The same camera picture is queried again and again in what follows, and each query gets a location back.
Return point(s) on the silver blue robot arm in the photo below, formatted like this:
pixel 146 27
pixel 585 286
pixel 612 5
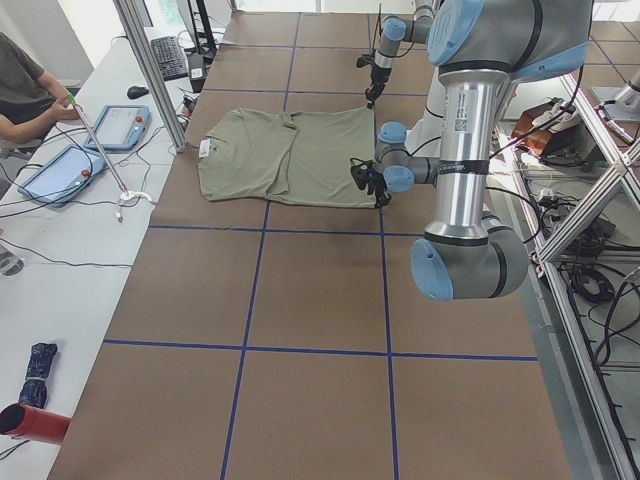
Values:
pixel 393 32
pixel 482 50

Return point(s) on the white power strip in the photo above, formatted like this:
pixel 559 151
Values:
pixel 547 199

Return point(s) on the aluminium frame post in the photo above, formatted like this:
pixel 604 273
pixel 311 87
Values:
pixel 134 30

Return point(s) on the red cylinder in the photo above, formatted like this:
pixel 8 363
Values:
pixel 27 422

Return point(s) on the aluminium frame rack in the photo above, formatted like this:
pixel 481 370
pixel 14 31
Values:
pixel 590 355

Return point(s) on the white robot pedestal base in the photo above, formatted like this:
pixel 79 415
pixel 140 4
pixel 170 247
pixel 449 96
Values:
pixel 421 139

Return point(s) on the dark folded umbrella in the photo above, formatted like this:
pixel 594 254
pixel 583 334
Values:
pixel 34 391

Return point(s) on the black keyboard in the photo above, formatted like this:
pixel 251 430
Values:
pixel 169 57

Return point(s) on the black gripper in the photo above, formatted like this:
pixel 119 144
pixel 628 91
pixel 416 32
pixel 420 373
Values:
pixel 378 75
pixel 378 188

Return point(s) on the seated person grey shirt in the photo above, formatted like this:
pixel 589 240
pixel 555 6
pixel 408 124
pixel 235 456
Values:
pixel 32 100

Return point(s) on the near blue teach pendant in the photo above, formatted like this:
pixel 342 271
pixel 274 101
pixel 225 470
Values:
pixel 63 177

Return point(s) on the blue teach pendant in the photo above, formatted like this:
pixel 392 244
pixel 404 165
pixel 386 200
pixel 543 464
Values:
pixel 120 128
pixel 63 177

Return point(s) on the olive green long-sleeve shirt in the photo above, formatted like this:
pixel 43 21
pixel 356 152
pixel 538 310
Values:
pixel 300 158

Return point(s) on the black computer mouse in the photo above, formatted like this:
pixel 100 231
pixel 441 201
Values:
pixel 135 92

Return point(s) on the white paper garment tag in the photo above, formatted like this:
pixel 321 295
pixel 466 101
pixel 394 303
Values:
pixel 204 148

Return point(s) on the pink grabber stick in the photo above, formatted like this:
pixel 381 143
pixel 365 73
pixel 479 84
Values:
pixel 126 195

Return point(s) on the far blue teach pendant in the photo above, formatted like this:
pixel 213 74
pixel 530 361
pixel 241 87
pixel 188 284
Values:
pixel 120 128

